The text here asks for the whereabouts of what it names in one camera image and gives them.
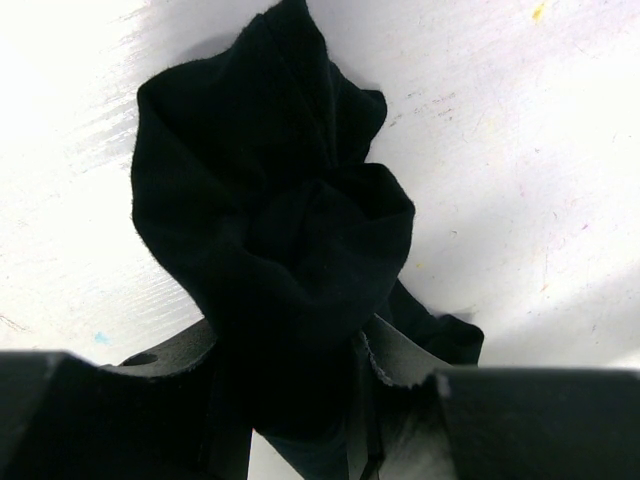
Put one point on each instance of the black t-shirt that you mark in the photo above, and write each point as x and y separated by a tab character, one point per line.
251	187

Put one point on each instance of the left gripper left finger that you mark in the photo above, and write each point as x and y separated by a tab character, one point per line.
164	413

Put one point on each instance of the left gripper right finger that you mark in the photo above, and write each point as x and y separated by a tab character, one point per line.
413	416

